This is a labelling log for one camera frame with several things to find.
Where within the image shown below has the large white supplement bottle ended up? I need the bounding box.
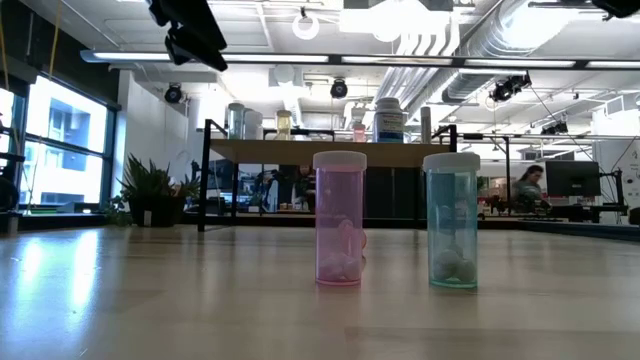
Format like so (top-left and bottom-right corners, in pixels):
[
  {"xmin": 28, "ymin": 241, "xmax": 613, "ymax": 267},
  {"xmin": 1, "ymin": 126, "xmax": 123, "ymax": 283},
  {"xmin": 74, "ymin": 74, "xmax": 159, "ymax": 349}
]
[
  {"xmin": 373, "ymin": 97, "xmax": 406, "ymax": 145},
  {"xmin": 243, "ymin": 110, "xmax": 265, "ymax": 141}
]

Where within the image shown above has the yellow translucent pill bottle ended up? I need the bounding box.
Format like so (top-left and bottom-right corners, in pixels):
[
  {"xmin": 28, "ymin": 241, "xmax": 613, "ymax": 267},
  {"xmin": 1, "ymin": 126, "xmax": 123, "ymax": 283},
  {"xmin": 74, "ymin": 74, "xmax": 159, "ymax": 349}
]
[{"xmin": 275, "ymin": 109, "xmax": 293, "ymax": 142}]

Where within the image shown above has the black overhead light bar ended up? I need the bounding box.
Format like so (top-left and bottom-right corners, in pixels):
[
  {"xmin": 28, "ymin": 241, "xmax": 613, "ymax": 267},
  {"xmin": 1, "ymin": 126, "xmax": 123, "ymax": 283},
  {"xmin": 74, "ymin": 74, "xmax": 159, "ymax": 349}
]
[{"xmin": 79, "ymin": 48, "xmax": 640, "ymax": 71}]

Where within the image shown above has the large glass window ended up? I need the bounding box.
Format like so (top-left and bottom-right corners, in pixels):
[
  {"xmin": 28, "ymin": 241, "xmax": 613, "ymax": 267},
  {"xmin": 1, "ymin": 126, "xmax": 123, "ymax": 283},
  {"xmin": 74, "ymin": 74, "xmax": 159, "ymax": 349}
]
[{"xmin": 0, "ymin": 74, "xmax": 119, "ymax": 214}]

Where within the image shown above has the green plant in black pot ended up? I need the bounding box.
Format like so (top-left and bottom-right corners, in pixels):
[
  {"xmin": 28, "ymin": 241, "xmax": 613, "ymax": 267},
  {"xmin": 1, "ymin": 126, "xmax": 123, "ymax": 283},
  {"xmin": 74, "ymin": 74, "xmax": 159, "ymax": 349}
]
[{"xmin": 102, "ymin": 153, "xmax": 201, "ymax": 229}]

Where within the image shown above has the person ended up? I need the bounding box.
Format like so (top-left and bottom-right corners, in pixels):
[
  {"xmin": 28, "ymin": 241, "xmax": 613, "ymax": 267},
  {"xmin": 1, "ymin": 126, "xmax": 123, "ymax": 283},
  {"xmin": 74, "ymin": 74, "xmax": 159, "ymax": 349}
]
[
  {"xmin": 510, "ymin": 164, "xmax": 546, "ymax": 214},
  {"xmin": 292, "ymin": 164, "xmax": 317, "ymax": 211}
]

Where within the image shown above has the black track light cluster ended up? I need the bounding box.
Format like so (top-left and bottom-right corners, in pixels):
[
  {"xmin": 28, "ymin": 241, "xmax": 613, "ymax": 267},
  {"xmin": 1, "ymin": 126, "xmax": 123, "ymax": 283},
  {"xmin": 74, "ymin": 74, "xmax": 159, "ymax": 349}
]
[{"xmin": 488, "ymin": 73, "xmax": 533, "ymax": 104}]

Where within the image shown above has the black computer monitor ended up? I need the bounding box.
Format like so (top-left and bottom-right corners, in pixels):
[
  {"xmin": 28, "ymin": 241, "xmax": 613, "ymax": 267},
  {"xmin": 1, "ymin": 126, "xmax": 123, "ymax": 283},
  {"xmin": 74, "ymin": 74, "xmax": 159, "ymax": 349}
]
[{"xmin": 544, "ymin": 159, "xmax": 603, "ymax": 198}]

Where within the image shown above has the white ring light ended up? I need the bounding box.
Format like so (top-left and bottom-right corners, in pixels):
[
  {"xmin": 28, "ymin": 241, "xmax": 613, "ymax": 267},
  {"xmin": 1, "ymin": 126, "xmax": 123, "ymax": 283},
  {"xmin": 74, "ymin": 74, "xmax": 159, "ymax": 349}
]
[{"xmin": 291, "ymin": 12, "xmax": 321, "ymax": 41}]

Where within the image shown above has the silver ventilation duct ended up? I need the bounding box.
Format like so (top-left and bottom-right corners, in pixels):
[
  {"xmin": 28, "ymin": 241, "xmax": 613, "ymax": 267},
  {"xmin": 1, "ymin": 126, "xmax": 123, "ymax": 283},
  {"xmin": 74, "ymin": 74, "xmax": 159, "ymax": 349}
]
[{"xmin": 439, "ymin": 0, "xmax": 581, "ymax": 104}]

